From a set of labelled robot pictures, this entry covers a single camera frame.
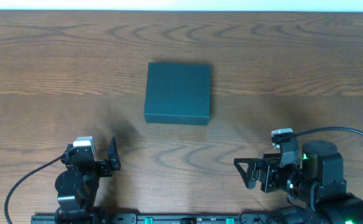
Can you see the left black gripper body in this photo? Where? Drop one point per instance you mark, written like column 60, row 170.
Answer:
column 100, row 168

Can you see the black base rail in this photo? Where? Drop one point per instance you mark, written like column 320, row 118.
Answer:
column 132, row 218

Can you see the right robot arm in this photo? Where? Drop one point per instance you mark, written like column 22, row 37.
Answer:
column 312, row 173

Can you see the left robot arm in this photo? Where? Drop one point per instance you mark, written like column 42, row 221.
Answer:
column 77, row 187

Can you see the dark green lidded box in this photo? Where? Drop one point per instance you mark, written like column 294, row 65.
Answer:
column 178, row 93

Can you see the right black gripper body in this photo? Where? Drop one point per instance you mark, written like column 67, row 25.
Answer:
column 263, row 173

